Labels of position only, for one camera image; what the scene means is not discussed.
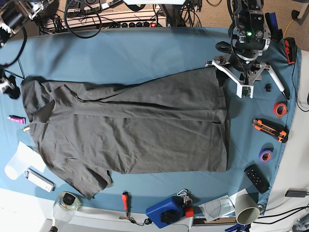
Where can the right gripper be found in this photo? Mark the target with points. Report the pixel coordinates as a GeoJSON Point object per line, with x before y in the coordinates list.
{"type": "Point", "coordinates": [5, 85]}

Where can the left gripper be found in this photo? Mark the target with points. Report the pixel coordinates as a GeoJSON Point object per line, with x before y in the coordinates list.
{"type": "Point", "coordinates": [250, 70]}

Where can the dark grey T-shirt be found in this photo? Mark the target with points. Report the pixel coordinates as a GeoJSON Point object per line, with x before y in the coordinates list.
{"type": "Point", "coordinates": [83, 131]}

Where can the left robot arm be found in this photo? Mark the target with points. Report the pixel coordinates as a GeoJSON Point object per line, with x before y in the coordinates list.
{"type": "Point", "coordinates": [249, 37]}

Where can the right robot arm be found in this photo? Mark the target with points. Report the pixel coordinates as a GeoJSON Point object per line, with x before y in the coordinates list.
{"type": "Point", "coordinates": [13, 16]}

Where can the pink tube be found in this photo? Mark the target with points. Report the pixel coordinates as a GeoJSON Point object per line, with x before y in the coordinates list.
{"type": "Point", "coordinates": [17, 119]}

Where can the small black plastic clip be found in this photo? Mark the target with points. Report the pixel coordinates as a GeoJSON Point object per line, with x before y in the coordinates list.
{"type": "Point", "coordinates": [268, 87]}

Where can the white marker pen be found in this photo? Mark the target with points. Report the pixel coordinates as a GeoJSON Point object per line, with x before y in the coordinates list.
{"type": "Point", "coordinates": [277, 82]}

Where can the orange black utility knife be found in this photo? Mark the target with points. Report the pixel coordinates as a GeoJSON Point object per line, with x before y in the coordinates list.
{"type": "Point", "coordinates": [277, 132]}

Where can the white paper sheet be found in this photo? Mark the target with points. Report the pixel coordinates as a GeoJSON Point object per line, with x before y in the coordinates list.
{"type": "Point", "coordinates": [24, 158]}

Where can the red tape roll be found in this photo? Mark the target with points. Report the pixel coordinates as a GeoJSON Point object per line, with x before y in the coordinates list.
{"type": "Point", "coordinates": [280, 109]}

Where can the blue black clamp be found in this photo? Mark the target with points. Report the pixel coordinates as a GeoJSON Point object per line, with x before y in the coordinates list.
{"type": "Point", "coordinates": [276, 33]}

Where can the orange black clamp tool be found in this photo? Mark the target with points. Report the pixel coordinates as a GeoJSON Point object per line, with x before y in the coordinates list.
{"type": "Point", "coordinates": [290, 49]}

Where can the white rectangular device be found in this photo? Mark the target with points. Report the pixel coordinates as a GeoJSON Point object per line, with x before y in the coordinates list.
{"type": "Point", "coordinates": [39, 180]}

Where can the black power strip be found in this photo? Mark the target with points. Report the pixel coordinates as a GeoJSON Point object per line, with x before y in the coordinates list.
{"type": "Point", "coordinates": [138, 24]}

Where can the purple tape roll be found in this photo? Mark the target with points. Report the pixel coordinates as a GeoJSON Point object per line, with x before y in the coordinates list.
{"type": "Point", "coordinates": [265, 154]}

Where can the black remote control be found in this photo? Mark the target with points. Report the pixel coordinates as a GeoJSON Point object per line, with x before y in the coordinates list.
{"type": "Point", "coordinates": [257, 178]}

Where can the silver carabiner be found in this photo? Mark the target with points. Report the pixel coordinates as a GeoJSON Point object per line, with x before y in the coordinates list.
{"type": "Point", "coordinates": [182, 193]}

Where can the clear glass jar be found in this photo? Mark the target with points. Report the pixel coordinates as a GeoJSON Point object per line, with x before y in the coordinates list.
{"type": "Point", "coordinates": [65, 207]}

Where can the printed paper sheet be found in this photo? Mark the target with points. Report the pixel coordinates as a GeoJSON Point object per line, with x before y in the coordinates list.
{"type": "Point", "coordinates": [220, 207]}

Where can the black power adapter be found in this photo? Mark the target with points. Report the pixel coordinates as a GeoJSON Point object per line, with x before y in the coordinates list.
{"type": "Point", "coordinates": [296, 193]}

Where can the grey paper cup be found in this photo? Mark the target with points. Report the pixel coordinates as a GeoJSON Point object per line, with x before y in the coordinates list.
{"type": "Point", "coordinates": [246, 210]}

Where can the small red cube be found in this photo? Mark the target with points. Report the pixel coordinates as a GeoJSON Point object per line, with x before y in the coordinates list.
{"type": "Point", "coordinates": [189, 212]}

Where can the blue box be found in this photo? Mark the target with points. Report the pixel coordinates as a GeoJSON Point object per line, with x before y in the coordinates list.
{"type": "Point", "coordinates": [166, 212]}

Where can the black cable tie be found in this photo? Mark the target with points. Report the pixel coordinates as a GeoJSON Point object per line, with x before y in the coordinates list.
{"type": "Point", "coordinates": [21, 73]}

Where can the red handled screwdriver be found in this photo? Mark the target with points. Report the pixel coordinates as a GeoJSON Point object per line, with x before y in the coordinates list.
{"type": "Point", "coordinates": [126, 203]}

